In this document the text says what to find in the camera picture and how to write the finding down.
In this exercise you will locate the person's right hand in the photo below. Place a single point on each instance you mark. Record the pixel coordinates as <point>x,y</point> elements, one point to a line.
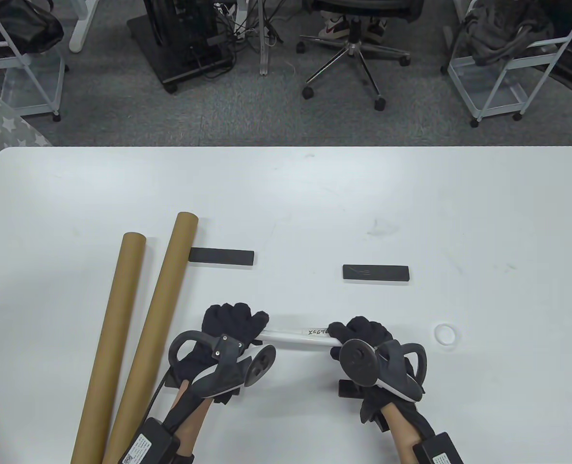
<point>365,331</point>

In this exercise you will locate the person's left hand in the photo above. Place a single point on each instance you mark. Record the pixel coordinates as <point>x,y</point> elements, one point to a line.
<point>230,321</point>

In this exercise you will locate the grey hand controller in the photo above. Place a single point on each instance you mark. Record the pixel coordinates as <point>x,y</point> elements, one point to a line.
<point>358,365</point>
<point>218,374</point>

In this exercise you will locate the black rectangular weight bar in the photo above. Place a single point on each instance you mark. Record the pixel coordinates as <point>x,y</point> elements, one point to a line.
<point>171,381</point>
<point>376,273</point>
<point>223,256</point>
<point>346,389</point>

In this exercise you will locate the white cartoon figures poster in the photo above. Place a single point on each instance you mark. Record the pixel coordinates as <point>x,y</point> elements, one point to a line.
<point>291,337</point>

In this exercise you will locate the brown cardboard mailing tube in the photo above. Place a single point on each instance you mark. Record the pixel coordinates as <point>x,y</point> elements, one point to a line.
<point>170,270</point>
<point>121,299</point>

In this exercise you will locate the person's right forearm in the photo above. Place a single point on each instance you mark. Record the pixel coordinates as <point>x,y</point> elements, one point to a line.
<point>402,432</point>

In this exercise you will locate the white desk leg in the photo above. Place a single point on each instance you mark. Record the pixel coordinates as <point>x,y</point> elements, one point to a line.
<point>265,58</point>
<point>80,34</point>

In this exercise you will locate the white wheeled cart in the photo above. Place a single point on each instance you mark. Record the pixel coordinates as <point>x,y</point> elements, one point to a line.
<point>30,92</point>
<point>489,92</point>

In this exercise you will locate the black wheeled equipment stand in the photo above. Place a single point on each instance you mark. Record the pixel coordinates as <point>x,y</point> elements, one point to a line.
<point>170,53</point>

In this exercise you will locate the black office chair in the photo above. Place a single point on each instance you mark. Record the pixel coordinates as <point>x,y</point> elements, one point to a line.
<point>351,46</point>

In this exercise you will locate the grey backpack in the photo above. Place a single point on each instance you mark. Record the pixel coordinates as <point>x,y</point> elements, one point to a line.
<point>503,29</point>

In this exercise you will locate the black bag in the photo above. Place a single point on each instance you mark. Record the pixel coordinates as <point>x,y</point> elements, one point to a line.
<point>15,29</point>

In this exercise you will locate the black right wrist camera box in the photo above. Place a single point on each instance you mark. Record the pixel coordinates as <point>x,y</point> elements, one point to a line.
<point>438,449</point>

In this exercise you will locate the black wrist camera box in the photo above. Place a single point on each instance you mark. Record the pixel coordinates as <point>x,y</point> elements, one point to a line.
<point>438,449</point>
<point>148,444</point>

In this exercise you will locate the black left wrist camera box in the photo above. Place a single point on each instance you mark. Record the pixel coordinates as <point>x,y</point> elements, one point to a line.
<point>148,444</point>

